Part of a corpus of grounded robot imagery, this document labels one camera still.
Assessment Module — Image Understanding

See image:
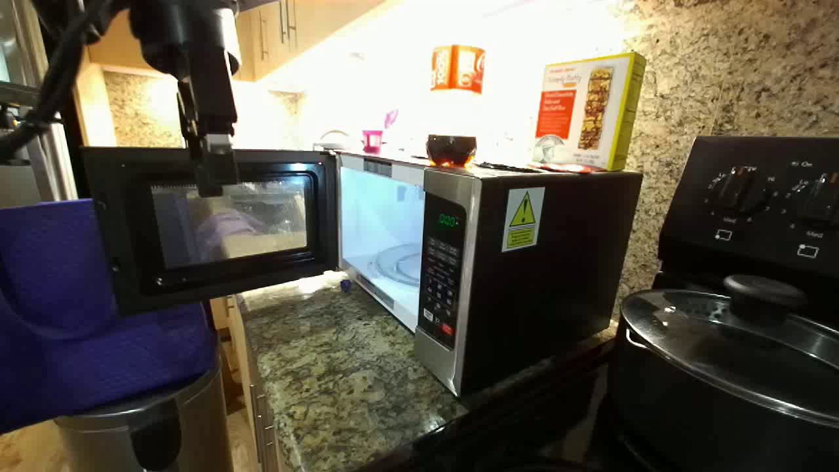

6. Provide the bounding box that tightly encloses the wooden upper cabinet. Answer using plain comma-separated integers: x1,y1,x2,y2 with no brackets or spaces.
236,0,384,82

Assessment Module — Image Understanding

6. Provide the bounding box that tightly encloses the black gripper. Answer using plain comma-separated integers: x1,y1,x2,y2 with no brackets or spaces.
192,134,239,197

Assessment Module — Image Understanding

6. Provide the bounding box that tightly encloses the microwave door with window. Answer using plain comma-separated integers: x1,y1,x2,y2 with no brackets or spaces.
83,146,339,315

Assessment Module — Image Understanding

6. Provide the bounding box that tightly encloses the black pot with glass lid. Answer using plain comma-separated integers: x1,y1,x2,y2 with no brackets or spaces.
607,276,839,472

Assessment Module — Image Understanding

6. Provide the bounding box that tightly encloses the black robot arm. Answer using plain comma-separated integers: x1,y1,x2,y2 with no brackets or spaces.
31,0,239,197

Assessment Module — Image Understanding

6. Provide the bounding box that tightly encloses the blue insulated tote bag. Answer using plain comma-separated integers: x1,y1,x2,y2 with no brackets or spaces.
0,199,214,432

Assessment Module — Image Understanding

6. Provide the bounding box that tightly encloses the black cable with zip tie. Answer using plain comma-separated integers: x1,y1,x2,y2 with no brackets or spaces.
0,0,120,164

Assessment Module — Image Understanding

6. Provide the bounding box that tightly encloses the orange label soda bottle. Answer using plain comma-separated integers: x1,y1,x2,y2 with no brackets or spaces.
424,45,484,168

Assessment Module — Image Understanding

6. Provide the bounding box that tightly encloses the pink plastic object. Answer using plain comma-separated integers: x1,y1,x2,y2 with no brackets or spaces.
362,111,398,154

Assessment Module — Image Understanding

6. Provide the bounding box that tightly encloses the black stainless microwave oven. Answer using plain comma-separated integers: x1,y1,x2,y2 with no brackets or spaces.
339,154,643,395

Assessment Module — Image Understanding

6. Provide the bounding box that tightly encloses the stainless steel trash can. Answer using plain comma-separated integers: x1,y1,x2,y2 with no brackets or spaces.
58,373,234,472

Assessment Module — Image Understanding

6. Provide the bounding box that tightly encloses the green white food box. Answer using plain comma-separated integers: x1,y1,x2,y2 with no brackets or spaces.
534,53,644,170

